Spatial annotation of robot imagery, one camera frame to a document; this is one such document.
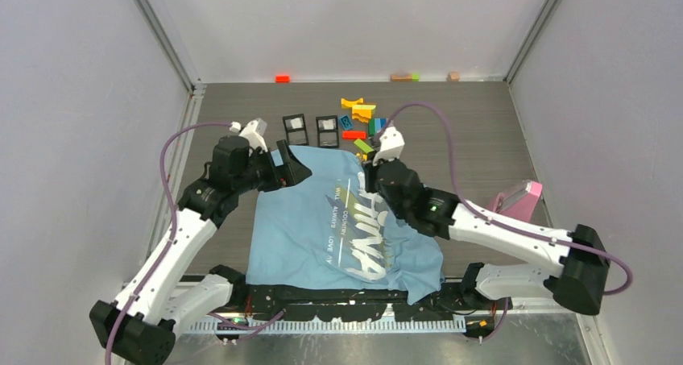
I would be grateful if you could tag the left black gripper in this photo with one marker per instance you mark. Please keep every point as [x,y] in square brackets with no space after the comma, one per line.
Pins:
[295,171]

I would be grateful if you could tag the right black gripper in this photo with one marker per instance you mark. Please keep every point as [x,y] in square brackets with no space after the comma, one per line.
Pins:
[370,171]

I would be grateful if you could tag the light blue printed t-shirt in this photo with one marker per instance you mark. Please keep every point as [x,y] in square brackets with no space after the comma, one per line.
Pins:
[329,233]

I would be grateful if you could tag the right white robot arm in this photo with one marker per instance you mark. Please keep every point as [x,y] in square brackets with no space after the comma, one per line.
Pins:
[569,267]

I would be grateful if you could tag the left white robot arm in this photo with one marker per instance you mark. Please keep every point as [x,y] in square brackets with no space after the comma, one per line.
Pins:
[143,321]

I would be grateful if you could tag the left black brooch box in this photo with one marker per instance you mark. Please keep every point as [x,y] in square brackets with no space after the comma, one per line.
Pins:
[296,130]

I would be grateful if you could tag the black brooch box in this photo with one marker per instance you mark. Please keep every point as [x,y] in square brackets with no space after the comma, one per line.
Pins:
[296,130]
[328,131]

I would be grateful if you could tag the right black brooch box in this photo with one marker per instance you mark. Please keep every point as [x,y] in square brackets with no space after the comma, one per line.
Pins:
[328,131]

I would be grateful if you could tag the lime green long block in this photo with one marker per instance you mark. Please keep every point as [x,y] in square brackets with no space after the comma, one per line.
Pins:
[363,146]

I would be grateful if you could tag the red flat block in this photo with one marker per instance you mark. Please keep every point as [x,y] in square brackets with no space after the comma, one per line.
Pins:
[353,135]

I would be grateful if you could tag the blue figure-eight block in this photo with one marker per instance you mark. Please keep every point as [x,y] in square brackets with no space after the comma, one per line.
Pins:
[346,122]

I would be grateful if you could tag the multicolour brick stack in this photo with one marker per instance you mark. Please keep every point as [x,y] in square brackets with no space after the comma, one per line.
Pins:
[375,125]

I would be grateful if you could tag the yellow arch block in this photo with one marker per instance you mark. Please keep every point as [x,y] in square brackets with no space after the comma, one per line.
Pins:
[350,104]

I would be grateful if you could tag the tan arch wooden block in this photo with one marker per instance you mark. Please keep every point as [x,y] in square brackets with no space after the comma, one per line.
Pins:
[401,77]

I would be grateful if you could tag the pink white object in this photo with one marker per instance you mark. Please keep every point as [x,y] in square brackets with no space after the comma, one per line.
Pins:
[519,201]

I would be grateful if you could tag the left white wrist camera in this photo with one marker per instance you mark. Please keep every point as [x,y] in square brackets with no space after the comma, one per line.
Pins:
[253,132]

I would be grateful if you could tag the red block by wall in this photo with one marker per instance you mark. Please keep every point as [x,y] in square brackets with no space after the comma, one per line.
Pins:
[282,78]

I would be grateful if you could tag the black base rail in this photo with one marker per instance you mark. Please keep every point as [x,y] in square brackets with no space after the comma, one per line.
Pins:
[454,299]

